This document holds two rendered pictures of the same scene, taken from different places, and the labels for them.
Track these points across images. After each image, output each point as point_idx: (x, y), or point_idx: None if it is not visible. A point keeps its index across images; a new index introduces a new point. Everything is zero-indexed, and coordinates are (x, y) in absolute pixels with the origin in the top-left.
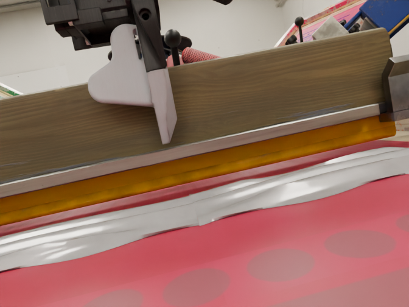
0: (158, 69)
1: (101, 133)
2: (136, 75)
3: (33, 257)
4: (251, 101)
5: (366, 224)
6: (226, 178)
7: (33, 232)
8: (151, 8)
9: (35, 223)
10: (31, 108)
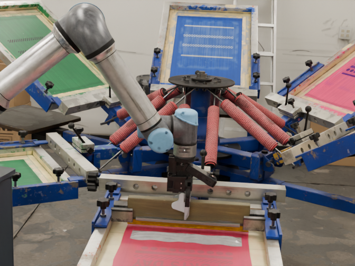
0: (187, 207)
1: (170, 212)
2: (182, 205)
3: (158, 239)
4: (208, 214)
5: (204, 250)
6: (198, 229)
7: (155, 232)
8: (188, 196)
9: (148, 226)
10: (157, 202)
